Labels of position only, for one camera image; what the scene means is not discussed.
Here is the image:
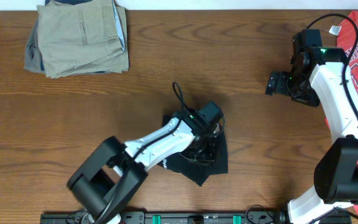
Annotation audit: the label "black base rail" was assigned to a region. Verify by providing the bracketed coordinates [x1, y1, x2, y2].
[40, 210, 352, 224]

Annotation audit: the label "black t-shirt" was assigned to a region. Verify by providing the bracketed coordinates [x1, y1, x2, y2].
[157, 114, 229, 187]

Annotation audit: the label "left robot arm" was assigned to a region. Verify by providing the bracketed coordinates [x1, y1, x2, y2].
[67, 108, 227, 223]

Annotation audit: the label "folded khaki trousers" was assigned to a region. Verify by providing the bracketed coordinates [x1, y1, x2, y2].
[37, 0, 129, 78]

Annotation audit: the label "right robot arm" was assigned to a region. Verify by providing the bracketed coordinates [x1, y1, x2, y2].
[265, 45, 358, 223]

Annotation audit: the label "folded grey garment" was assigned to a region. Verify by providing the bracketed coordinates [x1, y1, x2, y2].
[23, 0, 113, 75]

